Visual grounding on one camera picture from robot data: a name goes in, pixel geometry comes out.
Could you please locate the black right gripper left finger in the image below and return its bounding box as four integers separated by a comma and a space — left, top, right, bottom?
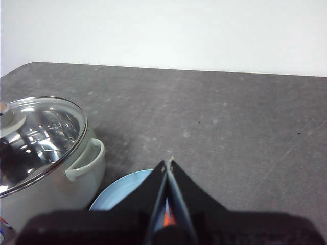
15, 160, 169, 245

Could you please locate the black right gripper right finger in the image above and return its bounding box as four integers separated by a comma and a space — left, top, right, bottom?
167, 155, 326, 245

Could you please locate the blue round plate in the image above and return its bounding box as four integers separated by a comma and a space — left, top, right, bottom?
89, 168, 171, 212

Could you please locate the pale green electric steamer pot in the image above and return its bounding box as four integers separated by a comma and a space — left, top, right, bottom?
0, 122, 106, 245

